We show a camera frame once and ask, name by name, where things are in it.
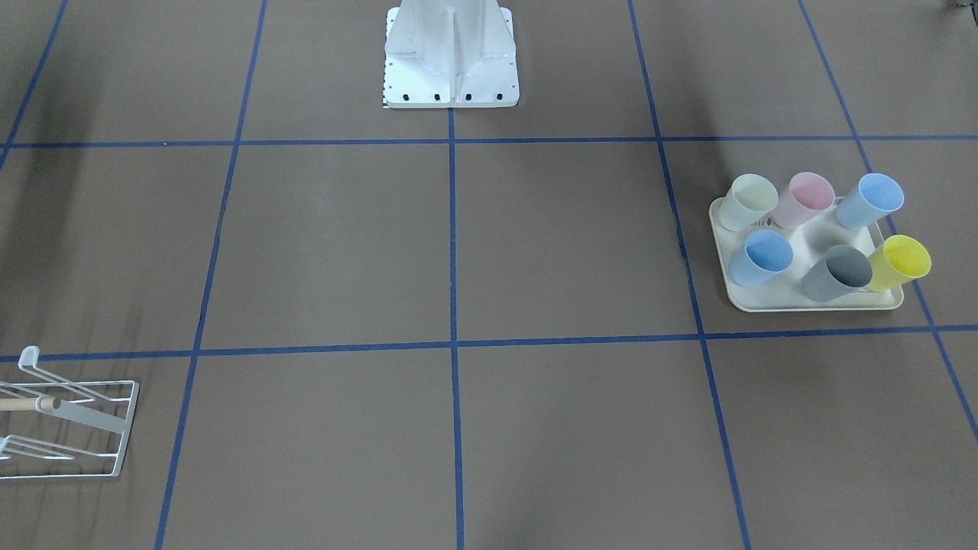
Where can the cream plastic tray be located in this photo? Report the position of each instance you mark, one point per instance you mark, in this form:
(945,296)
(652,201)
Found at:
(810,242)

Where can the pale green plastic cup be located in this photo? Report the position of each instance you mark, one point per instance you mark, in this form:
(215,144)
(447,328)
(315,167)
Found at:
(750,198)

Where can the pink plastic cup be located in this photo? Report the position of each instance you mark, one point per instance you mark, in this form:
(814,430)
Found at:
(806,196)

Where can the yellow plastic cup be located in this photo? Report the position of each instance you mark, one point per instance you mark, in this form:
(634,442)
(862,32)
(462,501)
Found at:
(898,260)

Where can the light blue plastic cup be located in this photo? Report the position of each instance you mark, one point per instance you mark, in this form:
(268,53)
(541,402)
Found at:
(876,195)

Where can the grey plastic cup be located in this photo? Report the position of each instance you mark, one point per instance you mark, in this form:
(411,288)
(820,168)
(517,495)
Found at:
(841,271)

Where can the white wire cup rack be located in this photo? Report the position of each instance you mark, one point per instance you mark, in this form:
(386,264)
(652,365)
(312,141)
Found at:
(102,407)

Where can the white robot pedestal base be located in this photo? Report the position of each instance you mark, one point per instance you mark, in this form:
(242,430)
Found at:
(450,54)

